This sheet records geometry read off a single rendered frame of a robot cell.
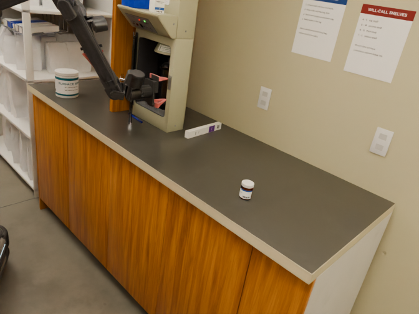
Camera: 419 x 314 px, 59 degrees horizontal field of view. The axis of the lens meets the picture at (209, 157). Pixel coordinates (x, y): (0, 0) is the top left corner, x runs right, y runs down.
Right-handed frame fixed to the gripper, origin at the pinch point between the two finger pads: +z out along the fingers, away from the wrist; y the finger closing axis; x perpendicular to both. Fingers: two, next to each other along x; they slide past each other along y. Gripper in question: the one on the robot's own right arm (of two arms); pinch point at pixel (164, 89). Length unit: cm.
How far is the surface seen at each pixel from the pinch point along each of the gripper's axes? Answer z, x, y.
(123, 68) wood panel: 8.0, 46.5, -2.1
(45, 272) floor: -42, 48, -119
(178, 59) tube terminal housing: 14.7, 9.3, 10.6
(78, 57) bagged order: 29, 139, -16
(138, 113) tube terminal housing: 10.8, 34.6, -24.0
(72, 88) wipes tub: -7, 76, -19
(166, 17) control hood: 5.1, 8.9, 29.5
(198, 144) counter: 16.0, -9.1, -27.4
